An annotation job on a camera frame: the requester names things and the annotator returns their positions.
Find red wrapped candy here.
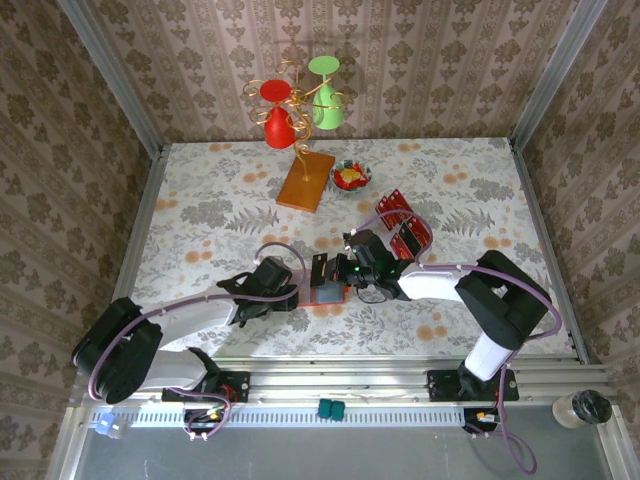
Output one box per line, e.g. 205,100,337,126
335,167,370,190

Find gold cup tree stand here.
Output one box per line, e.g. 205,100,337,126
242,59,352,215

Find small patterned bowl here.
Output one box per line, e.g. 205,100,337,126
329,158,374,193

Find floral table cover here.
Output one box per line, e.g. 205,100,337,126
124,138,576,359

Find black junction box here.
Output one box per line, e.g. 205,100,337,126
182,405,227,437
462,407,502,436

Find red wine glass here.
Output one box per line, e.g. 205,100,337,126
258,78,297,151

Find green wine glass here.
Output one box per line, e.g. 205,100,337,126
306,55,347,132

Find clear glass jar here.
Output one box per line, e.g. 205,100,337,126
551,388,614,430

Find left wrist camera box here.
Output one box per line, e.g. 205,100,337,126
254,256,293,296

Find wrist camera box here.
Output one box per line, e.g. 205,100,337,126
344,229,380,265
254,256,293,296

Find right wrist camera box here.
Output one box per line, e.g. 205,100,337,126
344,229,380,265

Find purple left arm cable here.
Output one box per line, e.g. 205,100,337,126
87,241,307,404

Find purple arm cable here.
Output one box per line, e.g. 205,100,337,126
347,212,562,344
87,241,307,404

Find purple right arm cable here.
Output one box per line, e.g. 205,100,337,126
347,212,562,344

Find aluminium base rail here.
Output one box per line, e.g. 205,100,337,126
69,353,624,407

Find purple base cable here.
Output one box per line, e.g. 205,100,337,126
497,369,540,475
167,387,234,444

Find white slotted cable duct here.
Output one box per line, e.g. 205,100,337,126
89,407,474,430

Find aluminium table side rail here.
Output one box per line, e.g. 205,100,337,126
69,144,169,401
508,138,591,364

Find aluminium frame post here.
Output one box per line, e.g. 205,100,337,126
55,0,165,154
508,0,610,151

